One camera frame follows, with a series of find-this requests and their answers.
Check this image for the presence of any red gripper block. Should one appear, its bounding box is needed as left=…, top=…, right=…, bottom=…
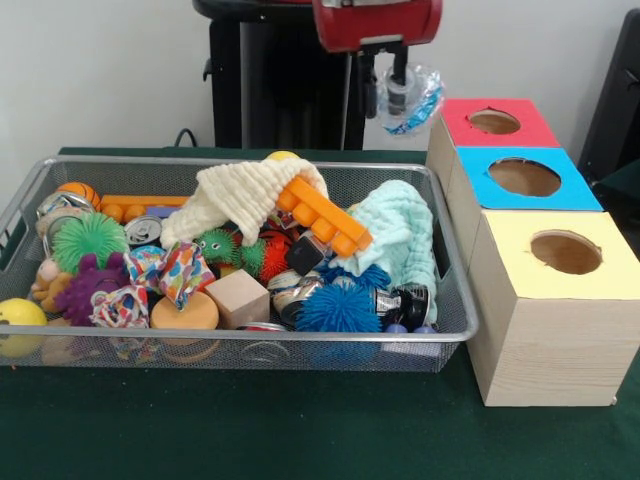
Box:
left=312, top=0, right=444, bottom=120

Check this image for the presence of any squashed bottle with blue band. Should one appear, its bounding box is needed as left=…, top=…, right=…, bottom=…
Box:
left=374, top=63, right=446, bottom=136

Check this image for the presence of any light blue waffle cloth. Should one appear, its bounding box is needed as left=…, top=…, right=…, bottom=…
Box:
left=329, top=179, right=440, bottom=324

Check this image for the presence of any cream waffle cloth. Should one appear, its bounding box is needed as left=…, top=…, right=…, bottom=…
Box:
left=159, top=157, right=330, bottom=254

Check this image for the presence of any polka dot fabric bow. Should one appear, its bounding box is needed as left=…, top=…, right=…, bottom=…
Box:
left=122, top=241, right=216, bottom=312

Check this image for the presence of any wooden box with three holes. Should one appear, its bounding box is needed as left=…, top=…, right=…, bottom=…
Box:
left=426, top=98, right=640, bottom=407

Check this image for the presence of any orange grid tray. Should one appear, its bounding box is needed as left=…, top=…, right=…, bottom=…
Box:
left=276, top=175, right=375, bottom=260

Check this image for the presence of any crushed black drink can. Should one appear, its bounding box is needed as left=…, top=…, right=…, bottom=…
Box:
left=374, top=283, right=432, bottom=329

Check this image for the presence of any black upright panel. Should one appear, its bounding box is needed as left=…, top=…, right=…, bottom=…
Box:
left=577, top=8, right=640, bottom=181

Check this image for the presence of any blue spiky rubber ball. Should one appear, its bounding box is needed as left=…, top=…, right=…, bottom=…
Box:
left=295, top=284, right=384, bottom=334

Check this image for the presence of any dark green table cloth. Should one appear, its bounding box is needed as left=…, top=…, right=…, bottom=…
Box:
left=592, top=159, right=640, bottom=214
left=0, top=146, right=640, bottom=480

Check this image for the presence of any plain wooden cube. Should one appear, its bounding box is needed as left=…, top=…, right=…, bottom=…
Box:
left=203, top=268, right=271, bottom=330

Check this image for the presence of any orange foam disc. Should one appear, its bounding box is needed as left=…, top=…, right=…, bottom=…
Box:
left=150, top=291, right=221, bottom=330

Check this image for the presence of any green googly-eyed spiky toy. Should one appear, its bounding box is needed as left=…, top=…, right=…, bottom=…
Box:
left=51, top=212, right=130, bottom=275

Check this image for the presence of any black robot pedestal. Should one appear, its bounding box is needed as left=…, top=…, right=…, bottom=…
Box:
left=192, top=0, right=381, bottom=150

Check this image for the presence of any grey wire mesh bin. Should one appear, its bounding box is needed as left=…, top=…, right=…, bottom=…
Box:
left=0, top=155, right=481, bottom=374

